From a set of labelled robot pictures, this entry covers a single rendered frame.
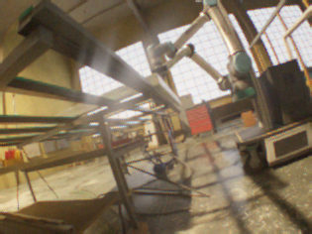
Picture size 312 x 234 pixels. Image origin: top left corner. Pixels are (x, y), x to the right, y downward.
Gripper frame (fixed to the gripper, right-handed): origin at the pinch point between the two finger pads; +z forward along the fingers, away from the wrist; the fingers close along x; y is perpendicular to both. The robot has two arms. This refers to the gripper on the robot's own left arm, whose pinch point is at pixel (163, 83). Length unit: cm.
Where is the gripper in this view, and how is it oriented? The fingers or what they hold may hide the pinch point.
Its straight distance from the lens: 131.8
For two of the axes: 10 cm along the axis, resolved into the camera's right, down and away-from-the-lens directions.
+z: 2.9, 9.6, -0.8
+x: 9.3, -3.0, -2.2
